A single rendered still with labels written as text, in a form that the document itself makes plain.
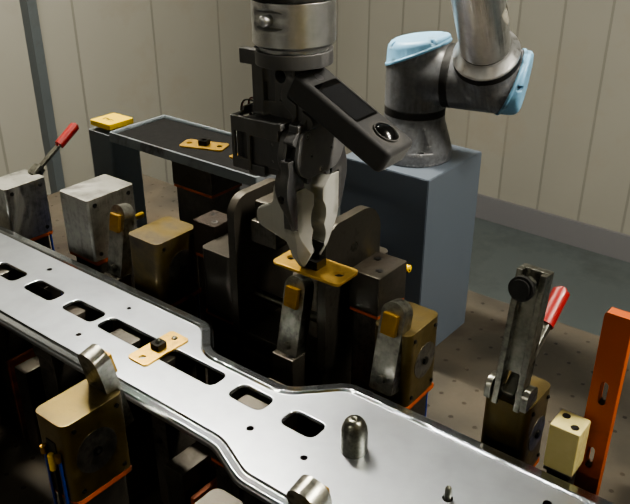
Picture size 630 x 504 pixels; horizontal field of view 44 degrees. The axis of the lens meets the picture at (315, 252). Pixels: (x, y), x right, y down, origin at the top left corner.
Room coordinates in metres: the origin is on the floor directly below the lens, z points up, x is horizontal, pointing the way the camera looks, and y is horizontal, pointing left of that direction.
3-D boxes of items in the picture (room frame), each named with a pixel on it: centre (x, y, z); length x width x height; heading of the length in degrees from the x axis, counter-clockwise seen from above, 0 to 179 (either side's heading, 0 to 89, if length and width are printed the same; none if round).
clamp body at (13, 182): (1.43, 0.57, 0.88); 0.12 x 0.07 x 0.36; 142
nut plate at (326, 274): (0.70, 0.00, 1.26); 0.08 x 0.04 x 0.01; 53
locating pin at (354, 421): (0.72, -0.05, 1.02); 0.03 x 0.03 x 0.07
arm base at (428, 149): (1.46, -0.19, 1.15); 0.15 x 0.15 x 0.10
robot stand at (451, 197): (1.46, -0.19, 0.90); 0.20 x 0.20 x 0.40; 51
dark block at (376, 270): (0.96, -0.09, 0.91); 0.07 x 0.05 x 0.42; 142
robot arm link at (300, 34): (0.71, 0.02, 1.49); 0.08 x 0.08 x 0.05
